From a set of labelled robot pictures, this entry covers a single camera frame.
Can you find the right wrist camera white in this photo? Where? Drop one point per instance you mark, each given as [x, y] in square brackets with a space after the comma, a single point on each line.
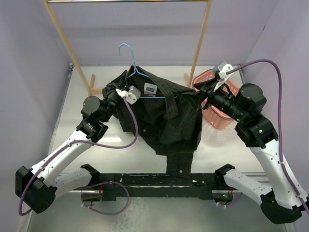
[220, 72]

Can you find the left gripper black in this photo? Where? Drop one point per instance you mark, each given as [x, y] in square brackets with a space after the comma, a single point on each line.
[112, 86]

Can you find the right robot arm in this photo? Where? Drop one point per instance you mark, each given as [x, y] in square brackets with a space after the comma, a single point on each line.
[279, 202]

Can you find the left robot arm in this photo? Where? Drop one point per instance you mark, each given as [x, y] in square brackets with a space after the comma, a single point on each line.
[38, 186]

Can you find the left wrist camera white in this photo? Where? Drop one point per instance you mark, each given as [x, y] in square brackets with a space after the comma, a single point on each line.
[131, 94]

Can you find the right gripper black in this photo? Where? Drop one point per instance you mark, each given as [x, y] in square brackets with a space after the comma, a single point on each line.
[207, 91]

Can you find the white shirt tag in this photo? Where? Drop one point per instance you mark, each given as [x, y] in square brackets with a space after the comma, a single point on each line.
[150, 89]

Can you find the pink plastic basket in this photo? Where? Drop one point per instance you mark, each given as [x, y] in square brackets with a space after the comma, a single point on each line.
[215, 117]

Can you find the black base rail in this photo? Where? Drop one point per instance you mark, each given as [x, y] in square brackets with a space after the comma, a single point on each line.
[202, 186]

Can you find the dark pinstriped shirt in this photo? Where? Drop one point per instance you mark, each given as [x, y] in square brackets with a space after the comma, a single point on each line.
[169, 122]

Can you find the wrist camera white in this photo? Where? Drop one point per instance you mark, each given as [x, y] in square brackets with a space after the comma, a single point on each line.
[131, 94]
[220, 72]

